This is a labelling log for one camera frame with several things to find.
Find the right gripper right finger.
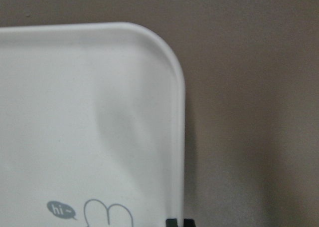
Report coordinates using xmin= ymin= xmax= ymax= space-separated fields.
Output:
xmin=183 ymin=219 xmax=196 ymax=227

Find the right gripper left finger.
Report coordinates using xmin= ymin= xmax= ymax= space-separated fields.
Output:
xmin=165 ymin=219 xmax=178 ymax=227

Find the cream rabbit tray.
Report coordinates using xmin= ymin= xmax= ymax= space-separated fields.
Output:
xmin=0 ymin=22 xmax=185 ymax=227

